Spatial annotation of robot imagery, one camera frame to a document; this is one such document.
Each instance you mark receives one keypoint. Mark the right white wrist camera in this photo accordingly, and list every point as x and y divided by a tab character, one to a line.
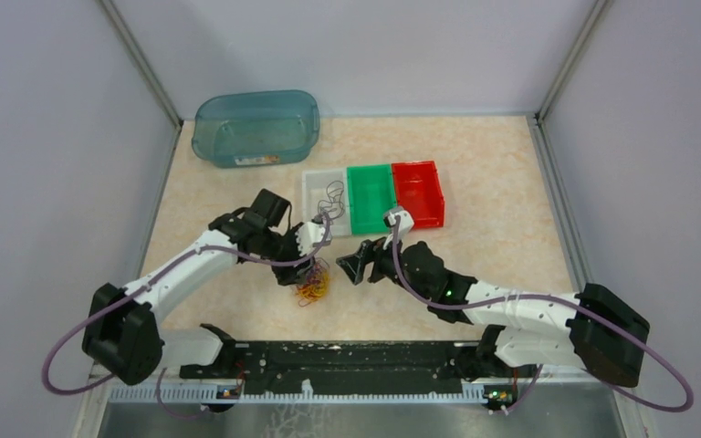
398	221

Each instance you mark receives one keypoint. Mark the teal transparent plastic tub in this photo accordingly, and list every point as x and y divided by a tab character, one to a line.
256	128

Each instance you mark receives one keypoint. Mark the green plastic bin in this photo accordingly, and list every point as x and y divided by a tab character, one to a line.
371	195

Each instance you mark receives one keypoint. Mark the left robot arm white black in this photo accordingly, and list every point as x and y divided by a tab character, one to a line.
125	335

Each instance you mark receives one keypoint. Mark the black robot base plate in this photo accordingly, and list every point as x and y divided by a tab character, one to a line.
351	368

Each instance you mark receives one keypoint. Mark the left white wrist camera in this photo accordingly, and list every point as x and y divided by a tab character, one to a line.
313	234

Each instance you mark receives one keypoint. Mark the left aluminium frame post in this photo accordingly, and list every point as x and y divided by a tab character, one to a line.
139	60

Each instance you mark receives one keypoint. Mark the red plastic bin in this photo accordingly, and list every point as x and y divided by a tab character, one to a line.
418	190

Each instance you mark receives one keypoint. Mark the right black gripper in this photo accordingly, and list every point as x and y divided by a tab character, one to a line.
369	251

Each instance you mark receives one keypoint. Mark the white slotted cable duct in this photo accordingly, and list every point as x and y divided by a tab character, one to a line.
204	392

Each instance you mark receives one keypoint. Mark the right aluminium frame post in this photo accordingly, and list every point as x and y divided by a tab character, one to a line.
599	9

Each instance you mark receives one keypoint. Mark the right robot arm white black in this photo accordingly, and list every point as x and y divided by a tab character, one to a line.
522	328

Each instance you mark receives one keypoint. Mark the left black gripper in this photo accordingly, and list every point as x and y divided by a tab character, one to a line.
290	274

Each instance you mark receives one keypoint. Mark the aluminium frame post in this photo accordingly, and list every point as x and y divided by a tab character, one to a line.
139	60
599	9

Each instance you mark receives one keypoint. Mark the white plastic bin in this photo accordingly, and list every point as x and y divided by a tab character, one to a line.
327	191

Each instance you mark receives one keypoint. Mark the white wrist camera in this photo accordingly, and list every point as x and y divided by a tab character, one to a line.
398	221
313	234

